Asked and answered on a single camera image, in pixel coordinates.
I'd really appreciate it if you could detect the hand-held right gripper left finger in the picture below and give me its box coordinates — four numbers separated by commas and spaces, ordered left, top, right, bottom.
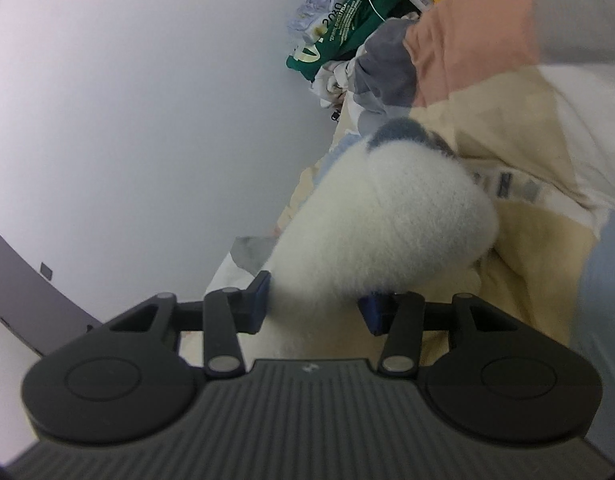
107, 271, 271, 377

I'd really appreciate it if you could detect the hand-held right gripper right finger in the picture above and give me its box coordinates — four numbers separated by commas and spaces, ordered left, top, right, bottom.
357, 290, 513, 377

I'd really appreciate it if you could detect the cream fleece towel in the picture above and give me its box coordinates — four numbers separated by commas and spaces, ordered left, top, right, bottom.
237, 117, 501, 361

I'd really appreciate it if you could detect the patchwork bed sheet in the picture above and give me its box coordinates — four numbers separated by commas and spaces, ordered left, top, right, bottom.
177, 50, 615, 386

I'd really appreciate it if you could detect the white crumpled cloth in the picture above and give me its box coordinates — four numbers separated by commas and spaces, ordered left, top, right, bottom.
311, 57, 361, 108

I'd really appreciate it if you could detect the grey door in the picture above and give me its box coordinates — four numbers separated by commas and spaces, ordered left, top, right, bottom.
0, 220, 105, 346

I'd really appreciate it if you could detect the patchwork duvet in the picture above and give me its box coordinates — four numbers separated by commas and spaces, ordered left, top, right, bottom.
352, 0, 615, 111

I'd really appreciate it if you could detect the green printed bag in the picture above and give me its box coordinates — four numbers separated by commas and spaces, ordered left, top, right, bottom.
286, 0, 423, 81

